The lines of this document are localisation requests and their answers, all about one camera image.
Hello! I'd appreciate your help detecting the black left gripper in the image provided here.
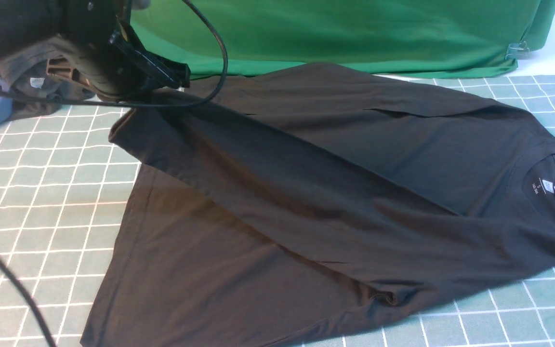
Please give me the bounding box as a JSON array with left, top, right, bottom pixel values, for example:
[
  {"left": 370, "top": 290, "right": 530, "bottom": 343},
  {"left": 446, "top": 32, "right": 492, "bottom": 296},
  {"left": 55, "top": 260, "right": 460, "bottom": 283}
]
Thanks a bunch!
[{"left": 46, "top": 24, "right": 191, "bottom": 102}]

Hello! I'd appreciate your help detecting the dark gray long-sleeve top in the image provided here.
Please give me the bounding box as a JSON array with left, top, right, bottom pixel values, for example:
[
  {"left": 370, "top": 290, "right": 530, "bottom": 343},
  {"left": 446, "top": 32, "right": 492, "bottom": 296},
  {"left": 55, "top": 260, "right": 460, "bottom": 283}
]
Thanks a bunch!
[{"left": 80, "top": 63, "right": 555, "bottom": 347}]

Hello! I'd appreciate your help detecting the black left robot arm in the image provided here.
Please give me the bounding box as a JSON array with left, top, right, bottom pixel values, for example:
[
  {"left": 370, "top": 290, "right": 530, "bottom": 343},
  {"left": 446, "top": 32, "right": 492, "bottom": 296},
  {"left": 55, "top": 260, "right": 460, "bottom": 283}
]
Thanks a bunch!
[{"left": 0, "top": 0, "right": 191, "bottom": 101}]

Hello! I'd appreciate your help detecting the dark gray crumpled shirt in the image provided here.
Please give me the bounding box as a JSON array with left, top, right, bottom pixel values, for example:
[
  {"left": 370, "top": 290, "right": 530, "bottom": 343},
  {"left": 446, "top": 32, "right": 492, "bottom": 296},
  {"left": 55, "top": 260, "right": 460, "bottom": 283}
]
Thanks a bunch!
[{"left": 0, "top": 42, "right": 94, "bottom": 120}]

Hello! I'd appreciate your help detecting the metal binder clip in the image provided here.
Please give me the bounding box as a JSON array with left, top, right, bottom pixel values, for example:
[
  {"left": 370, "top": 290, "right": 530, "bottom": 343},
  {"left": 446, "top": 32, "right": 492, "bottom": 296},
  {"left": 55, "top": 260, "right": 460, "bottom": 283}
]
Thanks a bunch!
[{"left": 504, "top": 41, "right": 530, "bottom": 60}]

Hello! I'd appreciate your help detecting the green checkered tablecloth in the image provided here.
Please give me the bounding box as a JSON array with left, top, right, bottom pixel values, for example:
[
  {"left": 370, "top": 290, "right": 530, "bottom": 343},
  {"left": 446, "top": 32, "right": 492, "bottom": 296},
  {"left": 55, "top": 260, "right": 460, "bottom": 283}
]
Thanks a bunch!
[{"left": 0, "top": 75, "right": 555, "bottom": 347}]

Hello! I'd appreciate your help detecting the green backdrop cloth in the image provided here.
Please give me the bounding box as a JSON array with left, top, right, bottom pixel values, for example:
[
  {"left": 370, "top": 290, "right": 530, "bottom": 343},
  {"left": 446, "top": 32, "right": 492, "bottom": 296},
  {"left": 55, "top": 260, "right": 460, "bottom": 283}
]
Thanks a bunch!
[{"left": 131, "top": 0, "right": 555, "bottom": 80}]

